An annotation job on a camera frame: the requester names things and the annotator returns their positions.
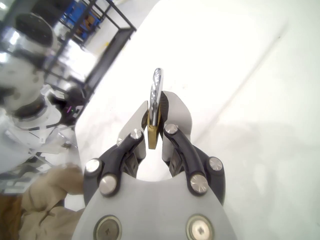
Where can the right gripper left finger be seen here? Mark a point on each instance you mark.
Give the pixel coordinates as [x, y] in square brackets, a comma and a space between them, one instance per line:
[113, 159]

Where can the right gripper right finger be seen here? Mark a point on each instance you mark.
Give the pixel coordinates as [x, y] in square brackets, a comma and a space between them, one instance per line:
[186, 148]

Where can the brass padlock with silver shackle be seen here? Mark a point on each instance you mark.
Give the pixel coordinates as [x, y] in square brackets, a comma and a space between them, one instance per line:
[153, 133]

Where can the robot body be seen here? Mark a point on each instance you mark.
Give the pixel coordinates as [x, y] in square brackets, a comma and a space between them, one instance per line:
[20, 83]

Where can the black metal frame rack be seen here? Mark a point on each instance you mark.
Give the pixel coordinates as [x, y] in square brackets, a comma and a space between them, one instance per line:
[110, 58]

